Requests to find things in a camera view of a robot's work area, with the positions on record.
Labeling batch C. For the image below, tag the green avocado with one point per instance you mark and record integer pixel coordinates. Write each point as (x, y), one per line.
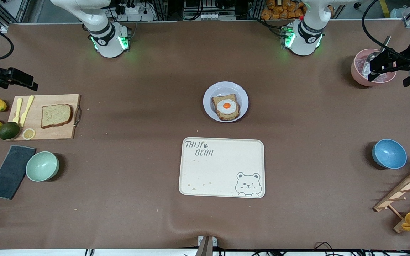
(9, 131)

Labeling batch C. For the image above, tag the fried egg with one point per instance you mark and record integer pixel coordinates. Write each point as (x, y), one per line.
(226, 108)

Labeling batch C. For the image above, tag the white power strip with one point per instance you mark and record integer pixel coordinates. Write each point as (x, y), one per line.
(133, 14)

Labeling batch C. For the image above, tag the wooden cutting board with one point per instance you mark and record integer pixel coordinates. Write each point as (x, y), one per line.
(59, 133)

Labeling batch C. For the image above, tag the yellow plastic knife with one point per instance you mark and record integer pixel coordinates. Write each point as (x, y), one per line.
(26, 110)

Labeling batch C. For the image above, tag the mint green bowl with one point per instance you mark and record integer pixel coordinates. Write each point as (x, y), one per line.
(42, 166)

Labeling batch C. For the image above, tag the clear ice cubes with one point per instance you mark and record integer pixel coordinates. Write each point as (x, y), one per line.
(361, 64)

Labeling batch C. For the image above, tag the blue bowl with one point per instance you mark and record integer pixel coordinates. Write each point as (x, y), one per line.
(389, 154)

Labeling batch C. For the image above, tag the lemon slice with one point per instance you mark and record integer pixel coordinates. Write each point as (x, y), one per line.
(29, 134)

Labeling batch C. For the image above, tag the cream bear print tray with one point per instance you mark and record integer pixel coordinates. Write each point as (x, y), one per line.
(219, 167)

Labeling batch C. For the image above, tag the yellow plastic fork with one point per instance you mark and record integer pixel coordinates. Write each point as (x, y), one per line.
(18, 108)

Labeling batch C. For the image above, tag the round white plate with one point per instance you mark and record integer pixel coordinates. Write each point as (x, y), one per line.
(226, 89)

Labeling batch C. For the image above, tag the dark grey cloth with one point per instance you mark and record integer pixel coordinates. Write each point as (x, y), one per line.
(11, 172)

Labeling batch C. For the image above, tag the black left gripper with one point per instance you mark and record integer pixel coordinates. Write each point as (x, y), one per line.
(405, 56)

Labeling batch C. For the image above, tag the wooden peg rack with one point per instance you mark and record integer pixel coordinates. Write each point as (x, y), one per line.
(404, 188)

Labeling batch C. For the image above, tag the bread slice under egg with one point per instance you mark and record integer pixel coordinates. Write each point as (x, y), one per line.
(231, 97)

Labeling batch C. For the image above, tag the orange snack pile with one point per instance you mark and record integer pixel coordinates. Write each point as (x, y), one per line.
(279, 12)

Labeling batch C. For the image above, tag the pink bowl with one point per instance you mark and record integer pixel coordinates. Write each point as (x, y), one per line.
(356, 73)

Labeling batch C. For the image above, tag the brown bread slice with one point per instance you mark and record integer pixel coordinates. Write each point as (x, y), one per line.
(56, 115)

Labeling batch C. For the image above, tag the metal scoop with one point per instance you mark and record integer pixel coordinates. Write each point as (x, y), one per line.
(386, 43)

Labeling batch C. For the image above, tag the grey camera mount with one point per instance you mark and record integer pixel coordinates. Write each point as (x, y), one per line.
(205, 246)

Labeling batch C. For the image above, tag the brown table cloth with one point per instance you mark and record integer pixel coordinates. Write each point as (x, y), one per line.
(119, 213)

